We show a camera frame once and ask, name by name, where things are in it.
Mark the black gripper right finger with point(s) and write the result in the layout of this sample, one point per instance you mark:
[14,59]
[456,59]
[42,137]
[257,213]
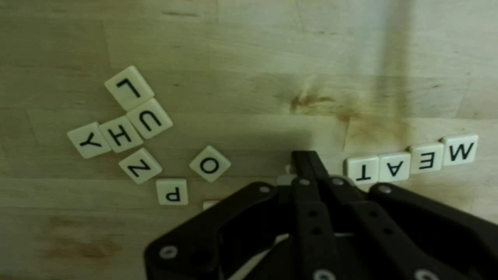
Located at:
[394,227]

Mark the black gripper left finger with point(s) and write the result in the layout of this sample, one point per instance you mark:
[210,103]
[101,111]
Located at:
[305,218]

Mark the cream letter tile A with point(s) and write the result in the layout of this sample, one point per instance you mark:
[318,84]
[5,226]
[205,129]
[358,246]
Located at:
[394,167]

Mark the cream letter tile T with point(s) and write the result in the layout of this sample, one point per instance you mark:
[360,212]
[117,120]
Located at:
[361,170]

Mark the cream letter tile E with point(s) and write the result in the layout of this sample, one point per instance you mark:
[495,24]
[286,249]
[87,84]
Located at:
[426,159]

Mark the cream letter tile M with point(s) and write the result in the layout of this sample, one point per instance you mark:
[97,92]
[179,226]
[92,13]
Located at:
[459,150]

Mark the cream letter tile O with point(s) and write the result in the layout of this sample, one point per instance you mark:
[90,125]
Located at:
[210,164]

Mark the cream letter tile P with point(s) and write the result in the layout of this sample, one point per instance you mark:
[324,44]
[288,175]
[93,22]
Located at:
[171,192]

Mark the cream letter tile Z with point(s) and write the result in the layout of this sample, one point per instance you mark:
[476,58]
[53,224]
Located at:
[140,165]

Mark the cream letter tile U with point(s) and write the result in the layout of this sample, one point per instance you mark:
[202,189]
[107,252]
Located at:
[149,119]

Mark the cream letter tile H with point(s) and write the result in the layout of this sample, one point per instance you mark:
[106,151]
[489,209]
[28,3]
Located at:
[120,134]

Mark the cream letter tile L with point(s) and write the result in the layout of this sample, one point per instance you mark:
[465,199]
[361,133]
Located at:
[128,87]

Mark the cream letter tile Y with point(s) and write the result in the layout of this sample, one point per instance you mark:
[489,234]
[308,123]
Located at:
[89,140]

